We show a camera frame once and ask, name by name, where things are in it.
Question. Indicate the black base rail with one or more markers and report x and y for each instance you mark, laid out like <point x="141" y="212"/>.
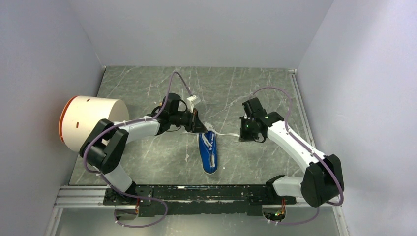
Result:
<point x="198" y="199"/>

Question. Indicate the white shoelace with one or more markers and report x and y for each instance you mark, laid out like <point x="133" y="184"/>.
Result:
<point x="224" y="134"/>

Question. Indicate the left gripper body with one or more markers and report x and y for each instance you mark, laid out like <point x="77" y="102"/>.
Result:
<point x="187" y="119"/>

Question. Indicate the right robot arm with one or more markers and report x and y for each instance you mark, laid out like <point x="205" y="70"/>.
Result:
<point x="322" y="174"/>

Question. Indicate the blue canvas sneaker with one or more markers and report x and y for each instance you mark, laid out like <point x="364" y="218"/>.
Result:
<point x="208" y="151"/>

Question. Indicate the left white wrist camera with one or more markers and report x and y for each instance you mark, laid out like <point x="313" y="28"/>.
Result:
<point x="191" y="101"/>

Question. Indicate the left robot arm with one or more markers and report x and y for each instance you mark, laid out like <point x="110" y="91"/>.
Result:
<point x="104" y="146"/>

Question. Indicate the white orange cylindrical bucket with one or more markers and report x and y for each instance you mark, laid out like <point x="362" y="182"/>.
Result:
<point x="81" y="114"/>

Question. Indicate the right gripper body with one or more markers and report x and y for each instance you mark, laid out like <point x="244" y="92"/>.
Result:
<point x="247" y="131"/>

